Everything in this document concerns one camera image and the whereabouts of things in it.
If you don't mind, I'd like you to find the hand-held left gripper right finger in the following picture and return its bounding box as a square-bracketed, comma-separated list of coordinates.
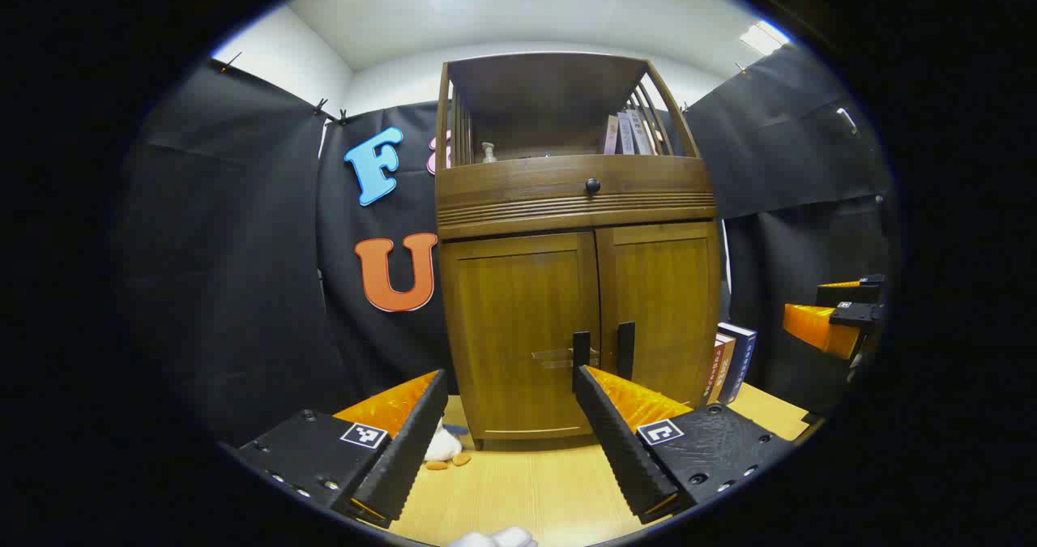
[572, 365, 799, 525]

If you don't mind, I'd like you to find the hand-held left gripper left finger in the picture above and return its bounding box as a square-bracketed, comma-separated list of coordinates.
[229, 369, 449, 529]

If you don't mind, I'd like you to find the wooden cabinet door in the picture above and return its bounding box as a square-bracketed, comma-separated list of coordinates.
[595, 221, 722, 406]
[442, 233, 602, 442]

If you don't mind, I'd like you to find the brown wooden shoe cabinet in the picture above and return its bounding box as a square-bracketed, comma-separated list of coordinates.
[435, 51, 723, 451]

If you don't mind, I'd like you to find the penguin plush toy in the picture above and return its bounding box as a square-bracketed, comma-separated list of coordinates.
[423, 417, 472, 472]

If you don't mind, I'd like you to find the blue book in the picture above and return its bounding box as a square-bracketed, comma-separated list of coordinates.
[719, 323, 758, 405]

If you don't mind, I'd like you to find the white soft object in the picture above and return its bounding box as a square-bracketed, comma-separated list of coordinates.
[448, 526, 539, 547]

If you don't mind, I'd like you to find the black backdrop cloth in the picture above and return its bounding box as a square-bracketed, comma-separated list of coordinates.
[113, 43, 896, 451]

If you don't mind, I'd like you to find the ceiling light panel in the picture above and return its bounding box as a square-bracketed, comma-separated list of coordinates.
[739, 20, 792, 56]

